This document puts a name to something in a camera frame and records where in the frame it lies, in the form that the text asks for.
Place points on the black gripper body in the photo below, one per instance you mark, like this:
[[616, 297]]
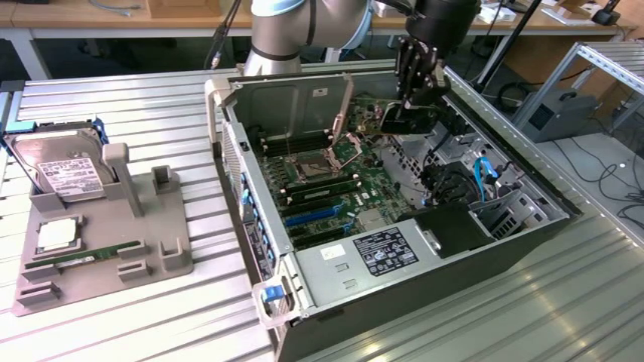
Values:
[[443, 19]]

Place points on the graphics card with metal bracket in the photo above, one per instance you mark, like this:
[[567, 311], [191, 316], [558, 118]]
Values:
[[367, 113]]

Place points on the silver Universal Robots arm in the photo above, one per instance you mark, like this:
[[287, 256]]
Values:
[[282, 34]]

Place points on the black tripod pole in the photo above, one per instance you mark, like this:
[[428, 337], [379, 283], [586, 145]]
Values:
[[508, 41]]

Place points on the perforated metal drive cage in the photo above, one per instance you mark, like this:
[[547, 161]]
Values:
[[407, 158]]

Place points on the wooden desk with white boxes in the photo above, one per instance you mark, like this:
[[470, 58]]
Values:
[[554, 22]]

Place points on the metal socket cover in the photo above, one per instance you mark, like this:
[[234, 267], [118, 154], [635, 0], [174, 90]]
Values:
[[347, 149]]

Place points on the green motherboard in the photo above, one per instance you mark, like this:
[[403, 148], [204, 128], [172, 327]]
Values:
[[378, 181]]

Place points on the CPU socket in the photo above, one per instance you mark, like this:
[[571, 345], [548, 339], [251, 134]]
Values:
[[312, 166]]

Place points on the black RAM stick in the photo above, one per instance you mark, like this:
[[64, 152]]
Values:
[[322, 191]]

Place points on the metal disk bay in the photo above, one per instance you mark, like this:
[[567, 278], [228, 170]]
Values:
[[523, 211]]

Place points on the black plastic shroud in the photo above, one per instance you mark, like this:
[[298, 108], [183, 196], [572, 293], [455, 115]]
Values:
[[452, 230]]

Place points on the blue expansion slot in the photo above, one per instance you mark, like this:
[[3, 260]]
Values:
[[312, 215]]

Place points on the open black PC case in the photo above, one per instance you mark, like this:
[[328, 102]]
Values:
[[452, 286]]

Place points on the grey power supply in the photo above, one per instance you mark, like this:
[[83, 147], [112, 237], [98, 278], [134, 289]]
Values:
[[332, 279]]

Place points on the blue case latch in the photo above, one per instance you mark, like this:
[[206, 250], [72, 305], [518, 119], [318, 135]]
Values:
[[271, 294]]

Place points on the wooden desk with cardboard box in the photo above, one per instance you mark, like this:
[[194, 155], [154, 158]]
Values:
[[75, 17]]

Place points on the silver hard disk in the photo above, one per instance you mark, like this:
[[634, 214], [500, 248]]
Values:
[[66, 169]]

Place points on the grey plastic parts rack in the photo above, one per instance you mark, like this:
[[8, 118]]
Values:
[[100, 234]]

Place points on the green RAM stick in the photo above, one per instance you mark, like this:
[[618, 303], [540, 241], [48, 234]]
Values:
[[98, 254]]

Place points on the blue disk carrier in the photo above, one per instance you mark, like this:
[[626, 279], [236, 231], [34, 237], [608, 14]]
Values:
[[18, 127]]

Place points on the silver CPU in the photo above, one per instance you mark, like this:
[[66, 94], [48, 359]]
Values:
[[58, 234]]

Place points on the aluminium profile frame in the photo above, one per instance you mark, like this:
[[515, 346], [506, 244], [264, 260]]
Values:
[[608, 56]]

